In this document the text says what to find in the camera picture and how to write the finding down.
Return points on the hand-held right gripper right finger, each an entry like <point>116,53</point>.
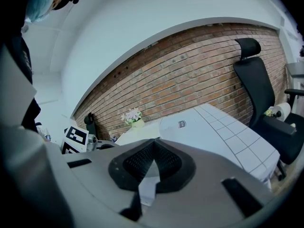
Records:
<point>175,165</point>

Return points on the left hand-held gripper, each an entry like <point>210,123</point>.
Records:
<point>75,136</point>

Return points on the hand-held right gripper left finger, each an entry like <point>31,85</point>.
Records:
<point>128,161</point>

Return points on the white box of bandages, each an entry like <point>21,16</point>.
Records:
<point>147,191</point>

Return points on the potted pale flowers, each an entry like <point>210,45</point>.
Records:
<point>134,117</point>

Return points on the small yellow-green plant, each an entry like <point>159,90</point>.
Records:
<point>268,112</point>

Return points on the black office chair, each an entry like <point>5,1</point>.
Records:
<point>257,84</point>

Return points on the white paper towel roll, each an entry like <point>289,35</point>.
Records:
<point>283,110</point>

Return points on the blue hair cap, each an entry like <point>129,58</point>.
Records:
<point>39,2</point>

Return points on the grey cabinet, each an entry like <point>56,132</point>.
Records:
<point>297,71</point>

